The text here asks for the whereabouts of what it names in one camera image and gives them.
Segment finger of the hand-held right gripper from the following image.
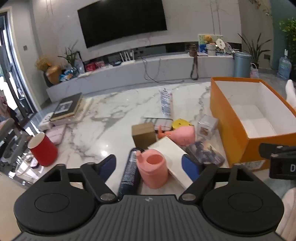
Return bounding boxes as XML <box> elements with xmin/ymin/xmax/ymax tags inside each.
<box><xmin>259</xmin><ymin>143</ymin><xmax>296</xmax><ymax>160</ymax></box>

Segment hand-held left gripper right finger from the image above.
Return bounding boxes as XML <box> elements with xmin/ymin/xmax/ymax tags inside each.
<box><xmin>178</xmin><ymin>154</ymin><xmax>254</xmax><ymax>203</ymax></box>

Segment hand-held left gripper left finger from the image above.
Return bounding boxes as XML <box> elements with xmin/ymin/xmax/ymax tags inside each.
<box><xmin>43</xmin><ymin>154</ymin><xmax>117</xmax><ymax>204</ymax></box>

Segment dark printed picture box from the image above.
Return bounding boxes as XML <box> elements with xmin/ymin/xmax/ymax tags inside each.
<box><xmin>186</xmin><ymin>141</ymin><xmax>226</xmax><ymax>166</ymax></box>

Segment black bottle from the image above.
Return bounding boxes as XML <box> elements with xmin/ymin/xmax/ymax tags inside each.
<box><xmin>117</xmin><ymin>147</ymin><xmax>140</xmax><ymax>201</ymax></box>

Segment white box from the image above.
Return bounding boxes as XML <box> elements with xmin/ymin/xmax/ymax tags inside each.
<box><xmin>147</xmin><ymin>136</ymin><xmax>197</xmax><ymax>189</ymax></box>

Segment pink plastic cup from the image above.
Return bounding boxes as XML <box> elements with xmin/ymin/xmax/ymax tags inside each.
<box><xmin>136</xmin><ymin>149</ymin><xmax>169</xmax><ymax>189</ymax></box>

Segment orange cardboard box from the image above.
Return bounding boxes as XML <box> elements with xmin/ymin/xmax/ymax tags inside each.
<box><xmin>210</xmin><ymin>77</ymin><xmax>296</xmax><ymax>172</ymax></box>

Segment pink whale toy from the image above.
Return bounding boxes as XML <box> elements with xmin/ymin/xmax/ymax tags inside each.
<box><xmin>157</xmin><ymin>125</ymin><xmax>196</xmax><ymax>146</ymax></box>

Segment person's cream trouser leg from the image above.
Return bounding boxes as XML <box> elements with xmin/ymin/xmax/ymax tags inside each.
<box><xmin>275</xmin><ymin>189</ymin><xmax>296</xmax><ymax>239</ymax></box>

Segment clear cube box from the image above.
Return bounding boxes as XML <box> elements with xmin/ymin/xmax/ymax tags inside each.
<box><xmin>198</xmin><ymin>115</ymin><xmax>219</xmax><ymax>141</ymax></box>

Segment yellow round toy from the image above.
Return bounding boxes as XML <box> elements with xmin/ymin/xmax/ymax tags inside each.
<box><xmin>172</xmin><ymin>118</ymin><xmax>194</xmax><ymax>130</ymax></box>

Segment brown cardboard box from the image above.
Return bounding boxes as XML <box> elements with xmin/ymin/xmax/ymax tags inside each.
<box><xmin>132</xmin><ymin>123</ymin><xmax>158</xmax><ymax>150</ymax></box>

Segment striped pouch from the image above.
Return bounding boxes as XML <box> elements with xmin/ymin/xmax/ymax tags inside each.
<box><xmin>143</xmin><ymin>117</ymin><xmax>174</xmax><ymax>131</ymax></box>

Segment person's white sock foot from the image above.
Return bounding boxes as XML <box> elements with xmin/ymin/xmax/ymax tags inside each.
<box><xmin>285</xmin><ymin>79</ymin><xmax>296</xmax><ymax>110</ymax></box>

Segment pink pouch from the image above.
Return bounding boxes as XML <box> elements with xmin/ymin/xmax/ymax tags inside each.
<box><xmin>46</xmin><ymin>127</ymin><xmax>66</xmax><ymax>145</ymax></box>

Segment red cup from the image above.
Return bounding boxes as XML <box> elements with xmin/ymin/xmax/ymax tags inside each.
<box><xmin>28</xmin><ymin>133</ymin><xmax>58</xmax><ymax>167</ymax></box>

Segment white tube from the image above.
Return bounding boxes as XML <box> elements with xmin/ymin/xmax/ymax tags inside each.
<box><xmin>158</xmin><ymin>87</ymin><xmax>174</xmax><ymax>118</ymax></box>

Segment stack of books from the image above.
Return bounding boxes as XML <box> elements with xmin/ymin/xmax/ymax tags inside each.
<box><xmin>49</xmin><ymin>93</ymin><xmax>94</xmax><ymax>126</ymax></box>

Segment blue water jug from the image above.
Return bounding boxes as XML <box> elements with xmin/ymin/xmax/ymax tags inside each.
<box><xmin>277</xmin><ymin>49</ymin><xmax>292</xmax><ymax>81</ymax></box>

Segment grey-blue trash can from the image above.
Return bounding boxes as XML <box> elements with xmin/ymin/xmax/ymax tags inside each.
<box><xmin>233</xmin><ymin>51</ymin><xmax>253</xmax><ymax>78</ymax></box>

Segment marble television bench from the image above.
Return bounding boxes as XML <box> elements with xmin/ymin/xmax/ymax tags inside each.
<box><xmin>46</xmin><ymin>54</ymin><xmax>234</xmax><ymax>103</ymax></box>

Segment blue snack packets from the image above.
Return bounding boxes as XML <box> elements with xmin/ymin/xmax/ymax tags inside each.
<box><xmin>59</xmin><ymin>69</ymin><xmax>79</xmax><ymax>82</ymax></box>

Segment red packet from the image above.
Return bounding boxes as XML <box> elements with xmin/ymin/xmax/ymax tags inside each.
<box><xmin>85</xmin><ymin>61</ymin><xmax>105</xmax><ymax>72</ymax></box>

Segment long-leaf potted plant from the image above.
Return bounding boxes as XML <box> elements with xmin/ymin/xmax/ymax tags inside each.
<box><xmin>238</xmin><ymin>32</ymin><xmax>272</xmax><ymax>64</ymax></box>

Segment white router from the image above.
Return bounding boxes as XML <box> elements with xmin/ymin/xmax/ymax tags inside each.
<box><xmin>115</xmin><ymin>50</ymin><xmax>136</xmax><ymax>66</ymax></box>

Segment gold vase with dried flowers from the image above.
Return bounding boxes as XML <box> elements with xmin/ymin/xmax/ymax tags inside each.
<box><xmin>35</xmin><ymin>57</ymin><xmax>62</xmax><ymax>85</ymax></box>

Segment small green potted plant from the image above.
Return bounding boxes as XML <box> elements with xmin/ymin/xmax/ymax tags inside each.
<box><xmin>58</xmin><ymin>42</ymin><xmax>80</xmax><ymax>70</ymax></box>

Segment leafy climbing plant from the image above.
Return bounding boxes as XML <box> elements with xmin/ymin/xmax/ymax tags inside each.
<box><xmin>279</xmin><ymin>18</ymin><xmax>296</xmax><ymax>55</ymax></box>

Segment teddy bear picture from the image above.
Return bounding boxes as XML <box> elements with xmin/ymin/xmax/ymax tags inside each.
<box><xmin>198</xmin><ymin>34</ymin><xmax>223</xmax><ymax>56</ymax></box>

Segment black television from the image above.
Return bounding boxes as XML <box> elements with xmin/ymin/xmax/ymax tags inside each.
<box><xmin>77</xmin><ymin>0</ymin><xmax>167</xmax><ymax>49</ymax></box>

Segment black cable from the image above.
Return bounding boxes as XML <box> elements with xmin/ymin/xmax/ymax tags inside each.
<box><xmin>140</xmin><ymin>55</ymin><xmax>185</xmax><ymax>83</ymax></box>

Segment brown jar with strap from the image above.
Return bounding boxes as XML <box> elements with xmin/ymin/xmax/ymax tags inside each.
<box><xmin>189</xmin><ymin>44</ymin><xmax>199</xmax><ymax>80</ymax></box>

